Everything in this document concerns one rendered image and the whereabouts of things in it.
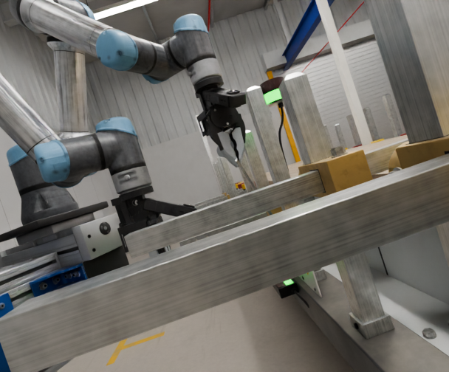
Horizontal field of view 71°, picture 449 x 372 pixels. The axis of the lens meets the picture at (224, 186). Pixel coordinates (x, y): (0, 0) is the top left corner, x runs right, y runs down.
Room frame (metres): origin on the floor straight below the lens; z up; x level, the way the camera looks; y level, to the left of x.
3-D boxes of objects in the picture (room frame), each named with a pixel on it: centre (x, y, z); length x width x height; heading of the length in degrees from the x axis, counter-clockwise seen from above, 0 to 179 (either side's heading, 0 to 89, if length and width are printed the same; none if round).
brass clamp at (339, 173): (0.45, -0.15, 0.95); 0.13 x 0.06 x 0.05; 4
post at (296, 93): (0.47, -0.15, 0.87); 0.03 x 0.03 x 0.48; 4
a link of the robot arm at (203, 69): (0.75, -0.04, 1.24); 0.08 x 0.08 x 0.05
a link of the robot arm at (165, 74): (0.78, 0.05, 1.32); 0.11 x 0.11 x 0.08; 60
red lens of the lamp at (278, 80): (0.72, -0.18, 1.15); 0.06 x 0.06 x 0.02
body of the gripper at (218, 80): (0.76, -0.04, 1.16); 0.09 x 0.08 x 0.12; 24
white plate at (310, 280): (0.75, -0.10, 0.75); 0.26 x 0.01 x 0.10; 4
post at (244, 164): (1.23, -0.10, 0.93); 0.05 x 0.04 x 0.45; 4
